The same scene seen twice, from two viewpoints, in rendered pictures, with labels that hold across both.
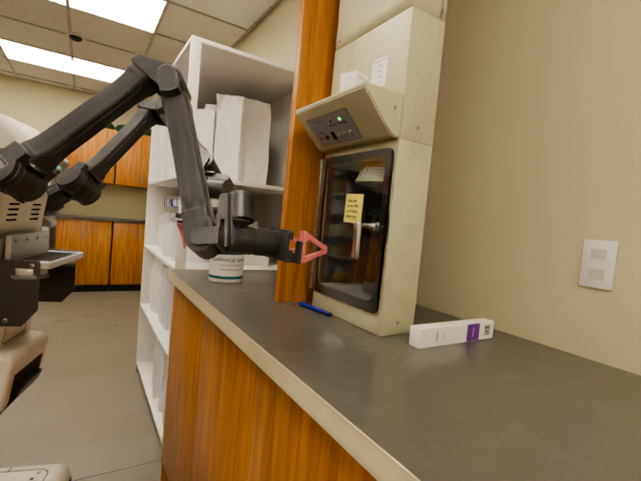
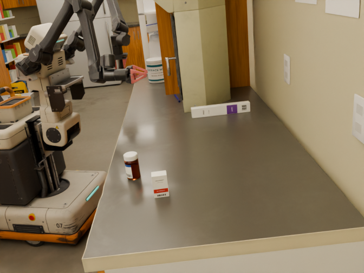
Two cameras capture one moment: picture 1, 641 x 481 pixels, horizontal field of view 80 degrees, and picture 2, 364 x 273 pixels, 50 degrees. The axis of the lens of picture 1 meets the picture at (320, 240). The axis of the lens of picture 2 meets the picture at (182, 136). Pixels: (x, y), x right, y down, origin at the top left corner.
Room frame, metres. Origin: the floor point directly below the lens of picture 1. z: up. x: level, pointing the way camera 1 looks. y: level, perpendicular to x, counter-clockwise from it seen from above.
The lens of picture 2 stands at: (-0.65, -1.10, 1.52)
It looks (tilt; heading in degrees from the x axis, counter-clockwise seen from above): 21 degrees down; 32
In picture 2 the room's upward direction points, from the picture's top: 6 degrees counter-clockwise
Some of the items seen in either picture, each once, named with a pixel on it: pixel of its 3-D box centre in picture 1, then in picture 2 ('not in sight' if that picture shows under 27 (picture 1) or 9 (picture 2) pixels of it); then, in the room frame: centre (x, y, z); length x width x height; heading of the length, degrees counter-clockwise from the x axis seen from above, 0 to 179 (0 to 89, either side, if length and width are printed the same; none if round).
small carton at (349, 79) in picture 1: (353, 87); not in sight; (0.96, -0.05, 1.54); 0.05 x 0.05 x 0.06; 49
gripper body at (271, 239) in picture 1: (268, 242); (122, 74); (0.80, 0.11, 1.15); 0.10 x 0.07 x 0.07; 32
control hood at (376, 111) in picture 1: (341, 122); (160, 0); (1.00, -0.03, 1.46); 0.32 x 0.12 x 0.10; 32
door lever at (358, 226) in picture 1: (361, 240); (171, 65); (0.92, -0.10, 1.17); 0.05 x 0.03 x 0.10; 122
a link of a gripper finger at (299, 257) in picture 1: (305, 247); (136, 75); (0.81, 0.03, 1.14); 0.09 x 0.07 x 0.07; 122
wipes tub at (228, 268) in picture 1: (226, 261); (157, 70); (1.45, 0.35, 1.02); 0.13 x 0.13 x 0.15
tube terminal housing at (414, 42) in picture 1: (389, 183); (200, 25); (1.09, -0.18, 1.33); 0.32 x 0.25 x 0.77; 32
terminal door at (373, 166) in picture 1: (347, 227); (176, 56); (1.02, -0.07, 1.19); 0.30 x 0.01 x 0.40; 32
